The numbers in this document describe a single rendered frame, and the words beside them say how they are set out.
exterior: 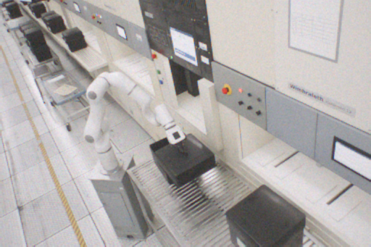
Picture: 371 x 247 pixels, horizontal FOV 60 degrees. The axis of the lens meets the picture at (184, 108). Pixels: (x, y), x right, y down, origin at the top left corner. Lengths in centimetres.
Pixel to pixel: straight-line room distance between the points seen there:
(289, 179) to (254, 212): 44
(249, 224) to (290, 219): 20
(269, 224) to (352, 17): 101
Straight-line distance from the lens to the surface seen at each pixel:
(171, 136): 200
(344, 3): 120
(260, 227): 169
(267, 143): 231
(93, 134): 227
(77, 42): 489
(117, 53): 407
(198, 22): 189
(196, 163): 195
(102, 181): 254
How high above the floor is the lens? 240
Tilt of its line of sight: 33 degrees down
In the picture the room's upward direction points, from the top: 12 degrees counter-clockwise
